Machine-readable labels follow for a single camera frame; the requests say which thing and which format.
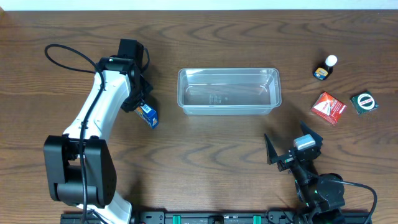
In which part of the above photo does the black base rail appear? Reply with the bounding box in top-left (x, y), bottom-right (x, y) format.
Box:
top-left (60, 210), bottom-right (373, 224)

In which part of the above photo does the dark green square packet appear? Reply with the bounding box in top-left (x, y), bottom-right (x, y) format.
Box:
top-left (350, 91), bottom-right (379, 114)

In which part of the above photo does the red Panadol ActiFast box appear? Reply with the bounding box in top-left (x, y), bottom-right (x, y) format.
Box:
top-left (311, 92), bottom-right (346, 125)

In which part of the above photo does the blue medicine box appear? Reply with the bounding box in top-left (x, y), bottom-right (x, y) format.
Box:
top-left (134, 104), bottom-right (159, 129)

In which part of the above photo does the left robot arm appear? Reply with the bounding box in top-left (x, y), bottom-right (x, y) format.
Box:
top-left (44, 55), bottom-right (151, 223)

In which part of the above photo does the dark bottle white cap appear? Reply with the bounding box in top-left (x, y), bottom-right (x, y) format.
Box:
top-left (313, 55), bottom-right (338, 80)

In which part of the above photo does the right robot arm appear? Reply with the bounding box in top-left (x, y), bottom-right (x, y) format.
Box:
top-left (264, 121), bottom-right (345, 223)

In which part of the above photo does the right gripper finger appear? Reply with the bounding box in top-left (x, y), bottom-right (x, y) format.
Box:
top-left (300, 121), bottom-right (323, 146)
top-left (264, 134), bottom-right (278, 164)

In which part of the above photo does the clear plastic container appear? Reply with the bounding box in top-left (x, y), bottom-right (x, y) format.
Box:
top-left (177, 68), bottom-right (282, 115)

